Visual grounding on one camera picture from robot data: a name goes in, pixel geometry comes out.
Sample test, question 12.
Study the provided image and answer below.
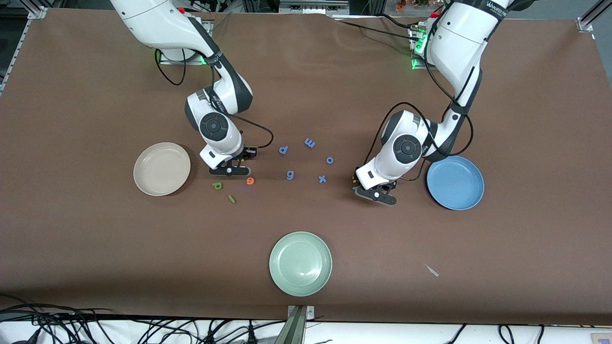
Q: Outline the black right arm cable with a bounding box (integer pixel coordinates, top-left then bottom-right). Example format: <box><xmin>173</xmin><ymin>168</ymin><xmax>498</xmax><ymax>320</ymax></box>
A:
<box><xmin>154</xmin><ymin>48</ymin><xmax>274</xmax><ymax>150</ymax></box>

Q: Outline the aluminium camera mount post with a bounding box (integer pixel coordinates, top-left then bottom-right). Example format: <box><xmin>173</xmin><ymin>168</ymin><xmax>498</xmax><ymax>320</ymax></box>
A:
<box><xmin>275</xmin><ymin>306</ymin><xmax>316</xmax><ymax>344</ymax></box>

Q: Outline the beige plate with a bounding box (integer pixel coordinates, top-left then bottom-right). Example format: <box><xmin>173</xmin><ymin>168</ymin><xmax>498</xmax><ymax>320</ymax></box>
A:
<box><xmin>133</xmin><ymin>142</ymin><xmax>192</xmax><ymax>197</ymax></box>

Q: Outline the green plate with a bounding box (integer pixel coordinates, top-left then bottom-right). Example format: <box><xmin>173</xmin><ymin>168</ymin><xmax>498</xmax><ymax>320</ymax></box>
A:
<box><xmin>269</xmin><ymin>231</ymin><xmax>333</xmax><ymax>297</ymax></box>

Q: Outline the brown table cover sheet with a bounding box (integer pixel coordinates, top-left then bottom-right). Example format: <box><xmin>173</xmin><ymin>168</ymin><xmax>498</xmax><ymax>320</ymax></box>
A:
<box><xmin>0</xmin><ymin>7</ymin><xmax>612</xmax><ymax>326</ymax></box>

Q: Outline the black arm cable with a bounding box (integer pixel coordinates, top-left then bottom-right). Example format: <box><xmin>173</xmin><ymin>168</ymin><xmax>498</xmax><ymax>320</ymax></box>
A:
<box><xmin>154</xmin><ymin>48</ymin><xmax>274</xmax><ymax>150</ymax></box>
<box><xmin>362</xmin><ymin>19</ymin><xmax>475</xmax><ymax>182</ymax></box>

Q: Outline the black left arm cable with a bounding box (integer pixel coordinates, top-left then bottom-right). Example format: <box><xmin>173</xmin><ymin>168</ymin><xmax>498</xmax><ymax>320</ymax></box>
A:
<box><xmin>362</xmin><ymin>19</ymin><xmax>475</xmax><ymax>182</ymax></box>

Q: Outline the aluminium frame rail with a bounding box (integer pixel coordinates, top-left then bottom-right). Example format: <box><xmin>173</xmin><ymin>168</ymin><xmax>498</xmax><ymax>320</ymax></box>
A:
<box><xmin>0</xmin><ymin>5</ymin><xmax>49</xmax><ymax>96</ymax></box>
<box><xmin>576</xmin><ymin>0</ymin><xmax>612</xmax><ymax>33</ymax></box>

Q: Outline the grey metal device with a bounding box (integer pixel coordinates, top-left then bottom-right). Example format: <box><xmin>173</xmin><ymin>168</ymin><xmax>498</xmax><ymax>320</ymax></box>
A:
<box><xmin>279</xmin><ymin>0</ymin><xmax>350</xmax><ymax>15</ymax></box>

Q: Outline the black base power cable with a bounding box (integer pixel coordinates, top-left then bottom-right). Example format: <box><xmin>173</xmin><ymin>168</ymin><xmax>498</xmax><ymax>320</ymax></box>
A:
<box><xmin>335</xmin><ymin>14</ymin><xmax>419</xmax><ymax>41</ymax></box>

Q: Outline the blue plate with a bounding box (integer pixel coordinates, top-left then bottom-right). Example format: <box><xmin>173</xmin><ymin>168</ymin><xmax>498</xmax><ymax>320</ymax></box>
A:
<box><xmin>426</xmin><ymin>155</ymin><xmax>485</xmax><ymax>211</ymax></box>

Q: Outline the right arm aluminium base plate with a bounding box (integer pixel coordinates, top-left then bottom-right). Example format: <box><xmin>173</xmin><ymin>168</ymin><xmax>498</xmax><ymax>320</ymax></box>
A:
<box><xmin>159</xmin><ymin>17</ymin><xmax>213</xmax><ymax>65</ymax></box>

